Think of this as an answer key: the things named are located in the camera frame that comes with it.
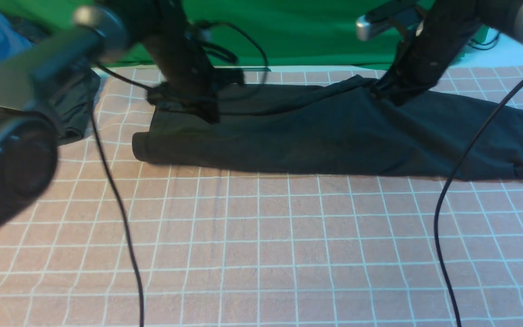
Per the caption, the black left camera cable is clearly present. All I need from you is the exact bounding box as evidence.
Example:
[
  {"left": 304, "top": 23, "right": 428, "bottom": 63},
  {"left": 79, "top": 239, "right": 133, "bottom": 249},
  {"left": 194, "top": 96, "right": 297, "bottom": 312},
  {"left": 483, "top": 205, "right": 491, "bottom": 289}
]
[{"left": 88, "top": 20, "right": 270, "bottom": 327}]

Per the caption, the black camera cable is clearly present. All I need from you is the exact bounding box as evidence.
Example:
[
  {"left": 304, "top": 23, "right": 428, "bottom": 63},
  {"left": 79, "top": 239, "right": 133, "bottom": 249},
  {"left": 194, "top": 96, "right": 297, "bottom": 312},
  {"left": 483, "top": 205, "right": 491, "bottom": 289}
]
[
  {"left": 88, "top": 20, "right": 270, "bottom": 327},
  {"left": 433, "top": 39, "right": 523, "bottom": 327}
]

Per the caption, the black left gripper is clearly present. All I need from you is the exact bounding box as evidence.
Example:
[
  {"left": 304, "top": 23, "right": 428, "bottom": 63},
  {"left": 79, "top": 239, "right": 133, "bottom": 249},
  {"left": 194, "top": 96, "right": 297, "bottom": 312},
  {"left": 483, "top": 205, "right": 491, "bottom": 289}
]
[{"left": 103, "top": 0, "right": 246, "bottom": 124}]

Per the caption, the dark gray long-sleeved shirt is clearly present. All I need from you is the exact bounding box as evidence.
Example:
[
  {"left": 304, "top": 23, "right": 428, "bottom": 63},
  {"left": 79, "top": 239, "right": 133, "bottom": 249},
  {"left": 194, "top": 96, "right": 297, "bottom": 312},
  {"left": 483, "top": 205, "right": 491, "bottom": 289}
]
[{"left": 132, "top": 75, "right": 523, "bottom": 182}]

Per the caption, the pink white-grid tablecloth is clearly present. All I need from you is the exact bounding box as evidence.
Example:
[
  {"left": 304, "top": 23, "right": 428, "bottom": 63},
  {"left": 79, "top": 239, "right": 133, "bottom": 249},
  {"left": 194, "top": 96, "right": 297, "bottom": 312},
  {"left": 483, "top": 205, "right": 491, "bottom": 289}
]
[{"left": 0, "top": 79, "right": 523, "bottom": 327}]

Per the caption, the green backdrop cloth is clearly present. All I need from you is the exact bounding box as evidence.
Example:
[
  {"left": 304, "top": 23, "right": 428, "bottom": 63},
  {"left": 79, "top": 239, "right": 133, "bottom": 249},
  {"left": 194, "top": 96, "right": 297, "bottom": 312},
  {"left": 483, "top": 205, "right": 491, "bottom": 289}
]
[{"left": 0, "top": 0, "right": 489, "bottom": 71}]

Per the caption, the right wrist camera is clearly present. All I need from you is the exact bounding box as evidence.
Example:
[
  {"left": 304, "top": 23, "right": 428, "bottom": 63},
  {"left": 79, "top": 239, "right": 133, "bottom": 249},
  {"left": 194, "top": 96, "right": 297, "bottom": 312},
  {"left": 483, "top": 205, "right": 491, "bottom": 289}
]
[{"left": 355, "top": 0, "right": 427, "bottom": 42}]

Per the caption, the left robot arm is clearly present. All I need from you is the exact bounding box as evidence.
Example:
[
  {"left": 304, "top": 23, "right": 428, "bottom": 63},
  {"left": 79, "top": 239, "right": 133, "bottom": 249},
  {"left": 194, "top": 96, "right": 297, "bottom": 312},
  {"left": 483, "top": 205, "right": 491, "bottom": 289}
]
[{"left": 0, "top": 0, "right": 245, "bottom": 227}]

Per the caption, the dark gray crumpled garment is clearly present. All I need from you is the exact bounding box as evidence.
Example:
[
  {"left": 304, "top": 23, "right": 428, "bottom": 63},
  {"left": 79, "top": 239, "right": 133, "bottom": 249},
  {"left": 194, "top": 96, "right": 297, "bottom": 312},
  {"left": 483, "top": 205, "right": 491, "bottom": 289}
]
[{"left": 6, "top": 16, "right": 100, "bottom": 146}]

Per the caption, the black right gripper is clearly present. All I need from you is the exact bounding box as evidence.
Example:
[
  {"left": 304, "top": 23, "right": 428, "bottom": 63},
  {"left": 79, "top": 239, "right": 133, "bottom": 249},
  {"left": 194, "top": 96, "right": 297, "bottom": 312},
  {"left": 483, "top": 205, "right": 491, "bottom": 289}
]
[{"left": 372, "top": 0, "right": 482, "bottom": 106}]

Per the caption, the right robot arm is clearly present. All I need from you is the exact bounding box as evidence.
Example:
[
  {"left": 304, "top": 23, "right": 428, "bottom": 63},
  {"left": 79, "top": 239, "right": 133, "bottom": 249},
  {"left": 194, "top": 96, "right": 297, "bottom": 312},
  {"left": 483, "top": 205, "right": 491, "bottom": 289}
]
[{"left": 371, "top": 0, "right": 523, "bottom": 106}]

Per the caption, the black right camera cable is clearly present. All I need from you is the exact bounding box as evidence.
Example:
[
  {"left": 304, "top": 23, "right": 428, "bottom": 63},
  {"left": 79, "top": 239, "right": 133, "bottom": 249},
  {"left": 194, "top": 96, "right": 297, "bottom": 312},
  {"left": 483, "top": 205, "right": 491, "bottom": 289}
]
[{"left": 433, "top": 39, "right": 523, "bottom": 327}]

